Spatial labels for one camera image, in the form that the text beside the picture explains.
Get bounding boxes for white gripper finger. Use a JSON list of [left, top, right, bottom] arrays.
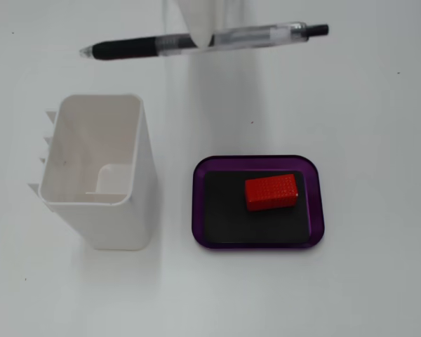
[[175, 0, 214, 48]]

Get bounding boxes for white plastic pen holder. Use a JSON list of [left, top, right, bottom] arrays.
[[26, 93, 159, 251]]

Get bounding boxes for red studded block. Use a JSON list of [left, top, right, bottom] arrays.
[[244, 173, 299, 213]]

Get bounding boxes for purple metal tray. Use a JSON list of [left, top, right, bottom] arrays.
[[191, 154, 326, 251]]

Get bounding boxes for black tray liner mat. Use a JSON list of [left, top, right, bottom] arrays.
[[203, 170, 310, 244]]

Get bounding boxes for clear black gel pen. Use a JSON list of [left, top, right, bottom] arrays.
[[79, 22, 330, 61]]

